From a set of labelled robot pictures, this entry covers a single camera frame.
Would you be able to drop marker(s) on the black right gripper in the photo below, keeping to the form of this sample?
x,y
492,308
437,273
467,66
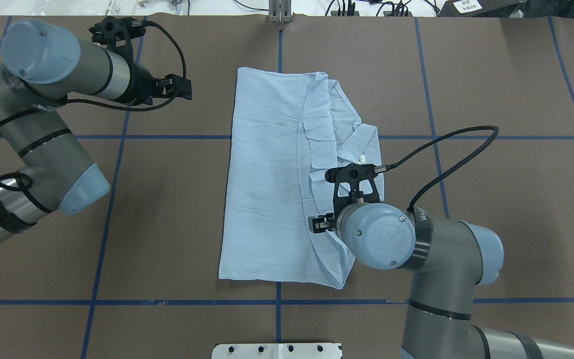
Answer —
x,y
321,224

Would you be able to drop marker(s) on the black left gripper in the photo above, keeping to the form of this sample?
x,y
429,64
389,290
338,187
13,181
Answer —
x,y
140,84

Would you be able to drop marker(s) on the light blue button shirt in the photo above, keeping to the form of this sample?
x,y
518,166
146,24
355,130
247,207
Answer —
x,y
287,131

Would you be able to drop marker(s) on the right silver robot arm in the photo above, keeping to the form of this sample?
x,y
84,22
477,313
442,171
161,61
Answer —
x,y
448,259

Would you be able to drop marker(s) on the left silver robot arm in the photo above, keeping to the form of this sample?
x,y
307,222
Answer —
x,y
44,67

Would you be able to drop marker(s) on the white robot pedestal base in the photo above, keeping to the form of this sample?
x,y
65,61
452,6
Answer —
x,y
278,351

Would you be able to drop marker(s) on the aluminium frame post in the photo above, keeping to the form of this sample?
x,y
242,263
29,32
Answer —
x,y
279,11

